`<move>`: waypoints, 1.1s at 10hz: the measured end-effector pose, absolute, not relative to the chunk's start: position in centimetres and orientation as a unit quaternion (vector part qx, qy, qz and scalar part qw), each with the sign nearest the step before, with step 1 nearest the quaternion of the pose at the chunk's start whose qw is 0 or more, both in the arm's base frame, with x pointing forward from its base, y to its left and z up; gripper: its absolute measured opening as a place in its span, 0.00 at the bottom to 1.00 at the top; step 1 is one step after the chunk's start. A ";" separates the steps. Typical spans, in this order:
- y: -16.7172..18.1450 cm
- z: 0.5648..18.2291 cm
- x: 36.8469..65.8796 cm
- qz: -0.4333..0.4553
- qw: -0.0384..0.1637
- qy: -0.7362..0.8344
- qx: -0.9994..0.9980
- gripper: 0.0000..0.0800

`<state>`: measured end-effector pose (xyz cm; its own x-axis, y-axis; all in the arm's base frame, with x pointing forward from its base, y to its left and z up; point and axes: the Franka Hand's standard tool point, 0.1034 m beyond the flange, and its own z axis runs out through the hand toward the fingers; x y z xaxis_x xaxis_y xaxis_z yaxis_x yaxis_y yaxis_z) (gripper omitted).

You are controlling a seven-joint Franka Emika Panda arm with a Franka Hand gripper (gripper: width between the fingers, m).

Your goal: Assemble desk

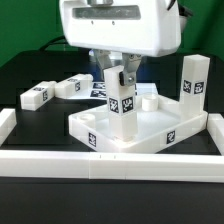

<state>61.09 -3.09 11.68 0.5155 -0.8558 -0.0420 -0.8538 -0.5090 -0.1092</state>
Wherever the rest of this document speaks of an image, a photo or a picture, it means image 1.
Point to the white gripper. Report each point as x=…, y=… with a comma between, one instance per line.
x=145, y=27

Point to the white fence block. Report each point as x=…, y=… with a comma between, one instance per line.
x=7, y=123
x=215, y=127

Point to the white front fence bar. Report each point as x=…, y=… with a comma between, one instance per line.
x=89, y=165

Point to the white desk top tray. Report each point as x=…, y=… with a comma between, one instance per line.
x=148, y=132

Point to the white right fence block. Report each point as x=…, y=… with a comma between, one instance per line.
x=215, y=127

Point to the white marker sheet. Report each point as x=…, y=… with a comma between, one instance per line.
x=99, y=91

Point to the white left fence block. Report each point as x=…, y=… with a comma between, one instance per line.
x=7, y=123

